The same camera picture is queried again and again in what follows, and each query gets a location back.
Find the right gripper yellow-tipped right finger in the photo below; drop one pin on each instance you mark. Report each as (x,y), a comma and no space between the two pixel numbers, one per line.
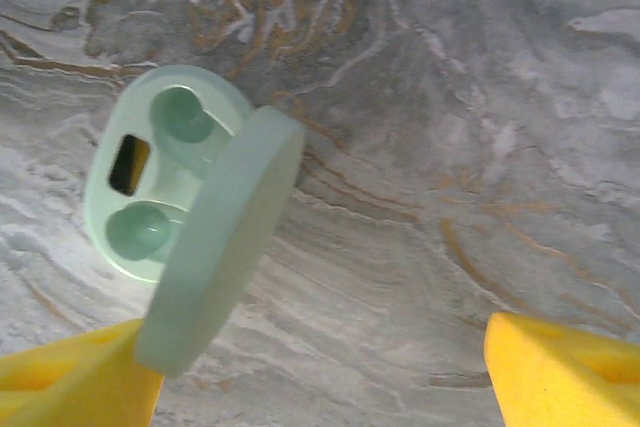
(565,377)

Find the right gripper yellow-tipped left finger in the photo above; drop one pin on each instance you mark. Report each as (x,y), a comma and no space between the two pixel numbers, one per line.
(65,382)

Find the mint green earbud charging case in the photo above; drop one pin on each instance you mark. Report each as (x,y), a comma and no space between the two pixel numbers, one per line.
(225,227)

